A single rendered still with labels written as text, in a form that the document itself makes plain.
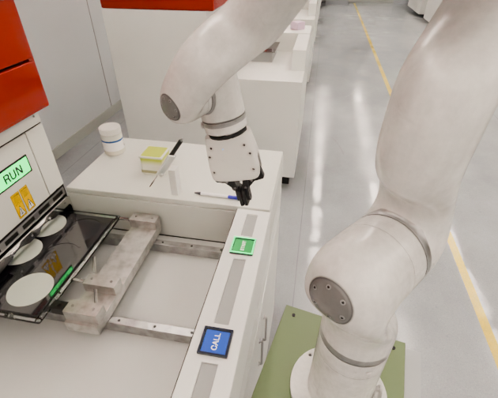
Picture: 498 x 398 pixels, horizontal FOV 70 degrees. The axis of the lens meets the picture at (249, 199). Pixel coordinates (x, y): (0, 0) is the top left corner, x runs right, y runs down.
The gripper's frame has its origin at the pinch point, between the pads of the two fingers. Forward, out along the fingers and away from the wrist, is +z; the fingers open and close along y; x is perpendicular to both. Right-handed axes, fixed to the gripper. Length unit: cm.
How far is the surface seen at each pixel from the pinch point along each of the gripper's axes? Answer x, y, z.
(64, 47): 233, -209, -14
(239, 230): 5.9, -5.8, 14.7
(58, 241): -1, -55, 10
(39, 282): -15, -51, 11
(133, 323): -18.1, -27.5, 21.3
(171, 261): 4.7, -28.1, 24.2
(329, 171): 202, 8, 116
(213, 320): -21.3, -5.1, 14.8
